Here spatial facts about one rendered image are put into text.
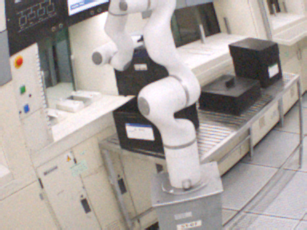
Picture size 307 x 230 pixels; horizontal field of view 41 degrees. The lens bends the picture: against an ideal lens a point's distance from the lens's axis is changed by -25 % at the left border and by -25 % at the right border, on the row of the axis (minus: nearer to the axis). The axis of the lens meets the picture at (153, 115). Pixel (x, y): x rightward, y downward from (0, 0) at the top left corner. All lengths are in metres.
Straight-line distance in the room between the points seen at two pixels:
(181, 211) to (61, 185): 0.77
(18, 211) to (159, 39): 1.15
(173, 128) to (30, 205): 0.93
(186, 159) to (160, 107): 0.23
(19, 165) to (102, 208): 0.66
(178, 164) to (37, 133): 0.75
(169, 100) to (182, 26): 1.90
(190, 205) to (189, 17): 2.06
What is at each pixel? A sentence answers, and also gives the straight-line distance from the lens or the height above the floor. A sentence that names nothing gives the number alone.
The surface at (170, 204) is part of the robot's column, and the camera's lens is 1.86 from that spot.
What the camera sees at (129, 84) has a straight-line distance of 2.27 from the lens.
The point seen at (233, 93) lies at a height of 0.86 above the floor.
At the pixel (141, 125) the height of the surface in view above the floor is 0.88.
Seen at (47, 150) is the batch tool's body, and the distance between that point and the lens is 2.33.
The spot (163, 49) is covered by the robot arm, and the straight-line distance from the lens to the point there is 1.73.
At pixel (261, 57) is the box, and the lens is 2.78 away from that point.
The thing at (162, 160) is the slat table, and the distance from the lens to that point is 2.21.
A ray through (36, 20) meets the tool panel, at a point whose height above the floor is 1.53.
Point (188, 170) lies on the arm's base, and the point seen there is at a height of 0.85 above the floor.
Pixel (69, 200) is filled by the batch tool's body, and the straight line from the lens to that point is 2.47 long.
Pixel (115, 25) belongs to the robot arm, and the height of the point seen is 1.40.
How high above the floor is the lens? 1.71
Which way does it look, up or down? 21 degrees down
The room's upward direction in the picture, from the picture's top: 11 degrees counter-clockwise
